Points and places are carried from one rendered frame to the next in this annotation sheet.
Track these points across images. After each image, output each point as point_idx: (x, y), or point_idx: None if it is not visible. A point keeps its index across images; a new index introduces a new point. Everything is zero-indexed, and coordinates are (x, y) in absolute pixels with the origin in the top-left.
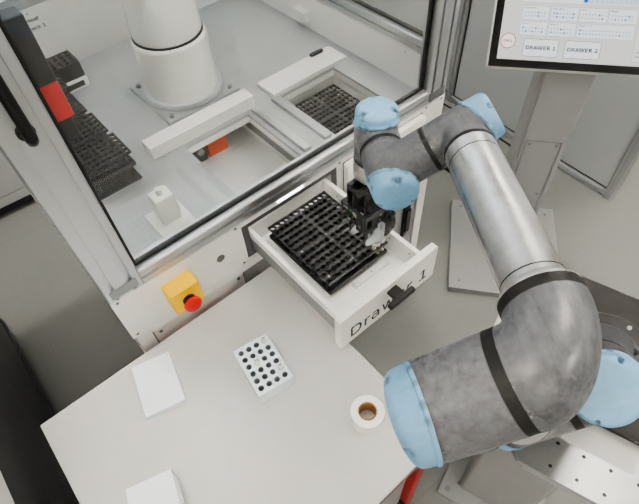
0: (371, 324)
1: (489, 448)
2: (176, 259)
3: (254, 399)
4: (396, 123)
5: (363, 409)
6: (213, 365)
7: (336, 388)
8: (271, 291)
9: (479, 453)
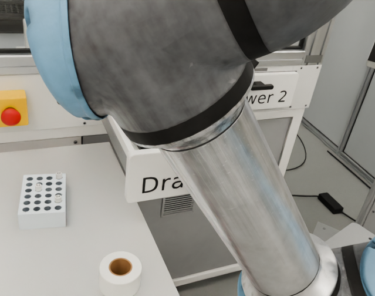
0: (202, 295)
1: (148, 26)
2: (15, 69)
3: (16, 224)
4: None
5: (120, 272)
6: (0, 186)
7: (104, 245)
8: (96, 156)
9: (144, 81)
